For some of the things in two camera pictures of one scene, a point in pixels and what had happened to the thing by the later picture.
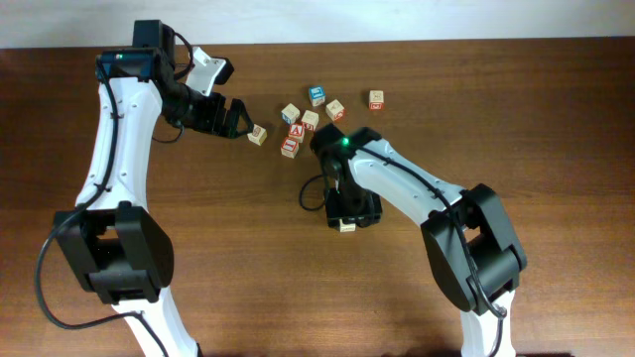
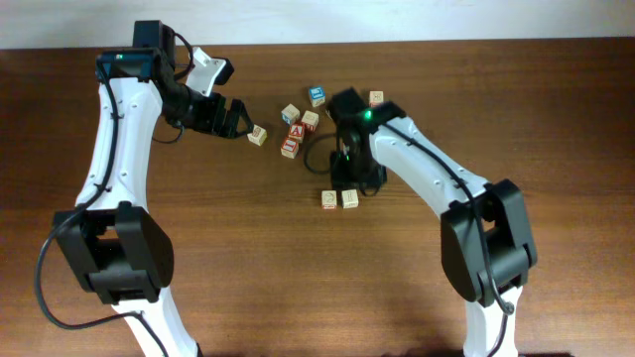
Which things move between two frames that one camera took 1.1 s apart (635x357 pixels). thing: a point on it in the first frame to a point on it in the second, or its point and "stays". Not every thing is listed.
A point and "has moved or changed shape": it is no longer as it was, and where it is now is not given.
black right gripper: (353, 216) to (355, 175)
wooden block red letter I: (290, 148) stays
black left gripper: (210, 121) stays
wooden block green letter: (347, 228) has moved or changed shape
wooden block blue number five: (290, 114) stays
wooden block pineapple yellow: (258, 135) stays
